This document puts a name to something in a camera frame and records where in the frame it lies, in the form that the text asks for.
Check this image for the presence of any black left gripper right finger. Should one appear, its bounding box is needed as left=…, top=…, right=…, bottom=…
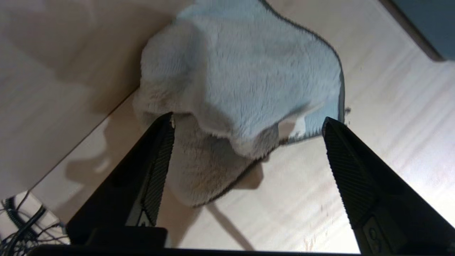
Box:
left=321, top=117, right=455, bottom=255

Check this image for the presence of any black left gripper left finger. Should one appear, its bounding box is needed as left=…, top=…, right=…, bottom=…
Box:
left=67, top=112, right=176, bottom=248

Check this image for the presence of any light blue microfiber cloth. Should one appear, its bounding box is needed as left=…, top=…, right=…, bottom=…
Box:
left=133, top=0, right=352, bottom=207

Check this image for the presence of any black cable bundle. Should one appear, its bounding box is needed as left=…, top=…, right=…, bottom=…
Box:
left=0, top=195, right=68, bottom=256

